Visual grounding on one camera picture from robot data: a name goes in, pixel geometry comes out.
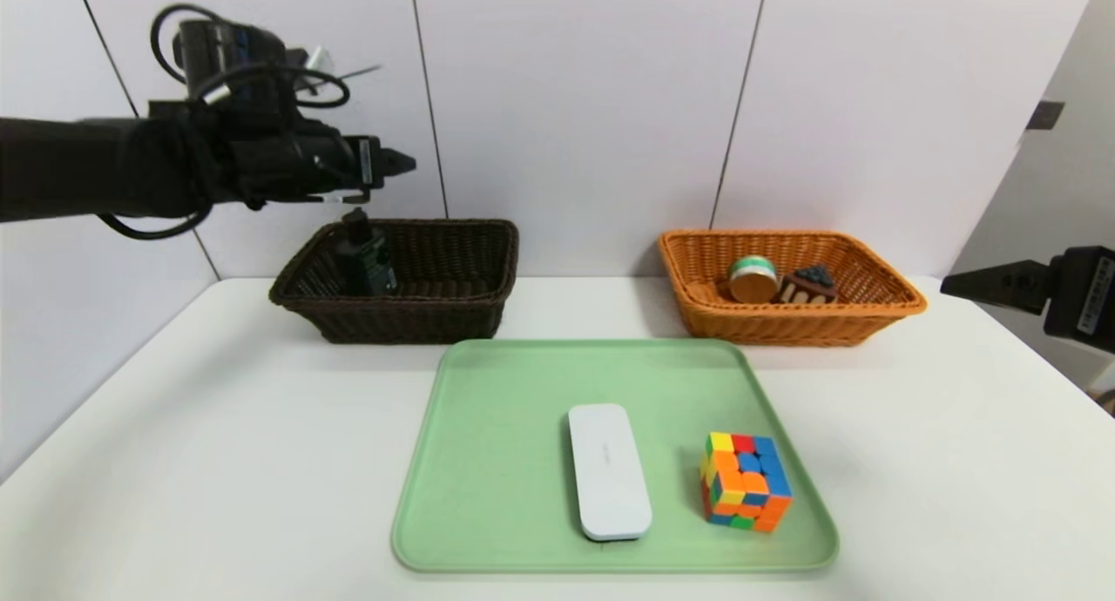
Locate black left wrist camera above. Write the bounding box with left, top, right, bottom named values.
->
left=172, top=19, right=290, bottom=105

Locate black left camera cable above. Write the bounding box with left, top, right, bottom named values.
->
left=150, top=4, right=351, bottom=110

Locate dark bottle with black cap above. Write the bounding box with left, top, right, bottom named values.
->
left=335, top=207, right=400, bottom=297

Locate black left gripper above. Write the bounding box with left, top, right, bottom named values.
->
left=291, top=119, right=417, bottom=200

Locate small tin can green label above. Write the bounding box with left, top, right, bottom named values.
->
left=727, top=256, right=779, bottom=305

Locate light green plastic tray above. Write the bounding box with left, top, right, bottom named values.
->
left=391, top=338, right=841, bottom=573

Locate colourful puzzle cube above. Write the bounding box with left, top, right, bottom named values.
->
left=699, top=431, right=793, bottom=533

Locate white oblong plastic case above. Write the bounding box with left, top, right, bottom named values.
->
left=568, top=402, right=653, bottom=543

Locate chocolate cake slice toy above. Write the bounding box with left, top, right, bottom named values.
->
left=773, top=264, right=839, bottom=306

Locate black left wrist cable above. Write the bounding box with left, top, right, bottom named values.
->
left=96, top=207, right=217, bottom=241

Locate dark brown wicker basket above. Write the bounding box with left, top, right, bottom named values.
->
left=268, top=219, right=520, bottom=346

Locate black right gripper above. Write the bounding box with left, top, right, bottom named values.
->
left=940, top=245, right=1115, bottom=355

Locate orange wicker basket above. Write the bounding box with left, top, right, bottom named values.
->
left=657, top=229, right=928, bottom=348

